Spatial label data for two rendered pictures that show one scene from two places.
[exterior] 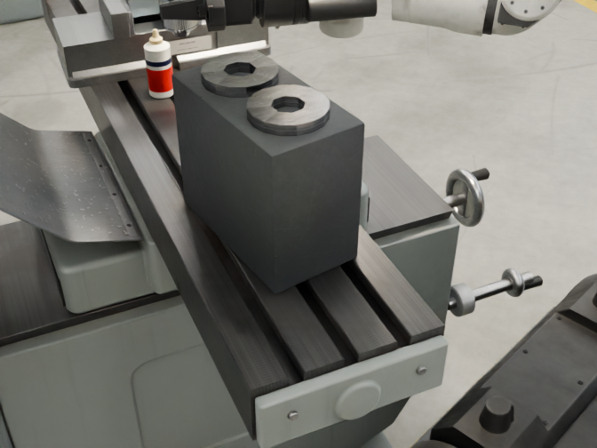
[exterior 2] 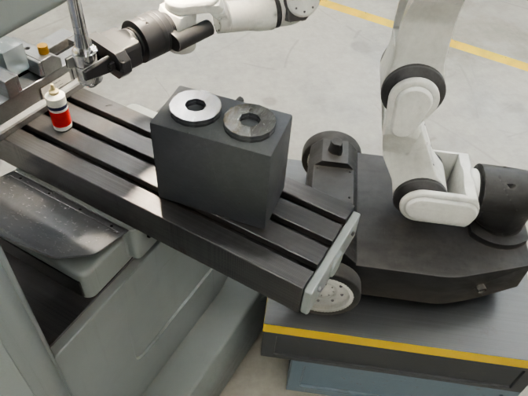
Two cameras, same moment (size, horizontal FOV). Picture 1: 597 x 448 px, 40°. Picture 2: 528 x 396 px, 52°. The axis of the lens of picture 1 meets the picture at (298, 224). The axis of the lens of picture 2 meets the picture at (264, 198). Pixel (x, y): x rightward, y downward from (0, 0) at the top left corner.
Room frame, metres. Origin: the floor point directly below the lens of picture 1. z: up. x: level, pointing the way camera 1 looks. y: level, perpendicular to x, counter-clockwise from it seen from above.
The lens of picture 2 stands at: (0.20, 0.45, 1.73)
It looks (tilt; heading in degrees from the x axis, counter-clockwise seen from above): 47 degrees down; 320
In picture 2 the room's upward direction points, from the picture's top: 5 degrees clockwise
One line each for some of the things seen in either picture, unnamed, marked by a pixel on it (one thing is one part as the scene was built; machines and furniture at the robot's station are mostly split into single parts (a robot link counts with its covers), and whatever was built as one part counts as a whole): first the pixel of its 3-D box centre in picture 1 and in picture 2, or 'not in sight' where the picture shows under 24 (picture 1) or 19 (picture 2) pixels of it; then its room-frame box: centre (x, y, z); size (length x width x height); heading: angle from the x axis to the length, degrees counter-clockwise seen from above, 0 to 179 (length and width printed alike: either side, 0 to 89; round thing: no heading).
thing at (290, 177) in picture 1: (266, 162); (222, 155); (0.82, 0.04, 1.05); 0.22 x 0.12 x 0.20; 34
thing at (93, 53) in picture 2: not in sight; (84, 51); (1.09, 0.17, 1.17); 0.05 x 0.05 x 0.01
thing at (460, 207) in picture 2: not in sight; (435, 185); (0.73, -0.61, 0.68); 0.21 x 0.20 x 0.13; 47
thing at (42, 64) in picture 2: not in sight; (31, 55); (1.33, 0.21, 1.04); 0.12 x 0.06 x 0.04; 21
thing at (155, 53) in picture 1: (158, 61); (57, 105); (1.17, 0.22, 1.01); 0.04 x 0.04 x 0.11
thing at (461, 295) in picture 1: (495, 288); not in sight; (1.18, -0.38, 0.53); 0.22 x 0.06 x 0.06; 114
